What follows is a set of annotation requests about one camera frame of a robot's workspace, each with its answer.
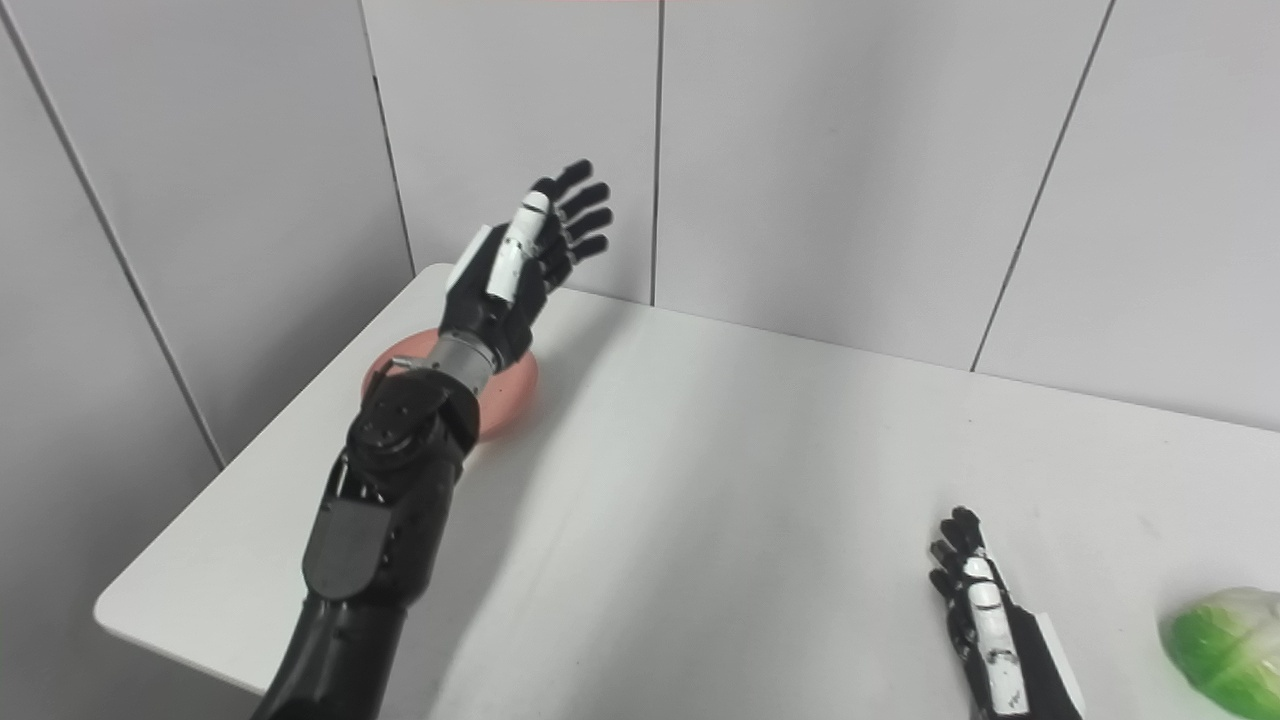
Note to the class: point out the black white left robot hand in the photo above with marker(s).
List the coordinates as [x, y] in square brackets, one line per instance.
[490, 300]

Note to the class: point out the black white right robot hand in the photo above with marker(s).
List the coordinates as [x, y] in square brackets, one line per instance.
[1010, 650]

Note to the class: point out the pink round plate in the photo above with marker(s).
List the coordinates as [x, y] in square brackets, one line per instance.
[512, 398]

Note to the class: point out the green white toy cabbage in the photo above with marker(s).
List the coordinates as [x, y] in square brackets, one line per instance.
[1230, 650]

